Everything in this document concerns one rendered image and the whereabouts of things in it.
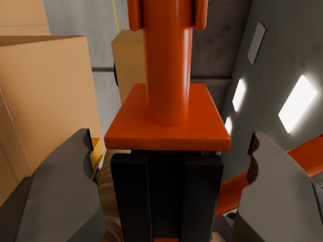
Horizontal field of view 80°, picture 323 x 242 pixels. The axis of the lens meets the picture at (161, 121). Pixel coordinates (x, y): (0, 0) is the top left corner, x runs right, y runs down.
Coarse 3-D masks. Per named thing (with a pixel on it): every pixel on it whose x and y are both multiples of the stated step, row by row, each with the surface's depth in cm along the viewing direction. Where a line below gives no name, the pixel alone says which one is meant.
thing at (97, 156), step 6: (96, 138) 31; (96, 144) 30; (96, 150) 29; (102, 150) 32; (90, 156) 27; (96, 156) 29; (102, 156) 31; (96, 162) 29; (102, 162) 31; (96, 168) 28; (96, 174) 28
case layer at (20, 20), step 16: (0, 0) 60; (16, 0) 66; (32, 0) 74; (0, 16) 60; (16, 16) 66; (32, 16) 74; (0, 32) 60; (16, 32) 66; (32, 32) 74; (48, 32) 84
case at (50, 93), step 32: (0, 64) 15; (32, 64) 18; (64, 64) 24; (0, 96) 15; (32, 96) 18; (64, 96) 24; (0, 128) 15; (32, 128) 19; (64, 128) 24; (96, 128) 35; (0, 160) 15; (32, 160) 19; (0, 192) 15
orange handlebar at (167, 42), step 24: (144, 0) 7; (168, 0) 7; (192, 0) 8; (144, 24) 8; (168, 24) 7; (192, 24) 8; (144, 48) 9; (168, 48) 8; (168, 72) 8; (168, 96) 9; (168, 120) 9
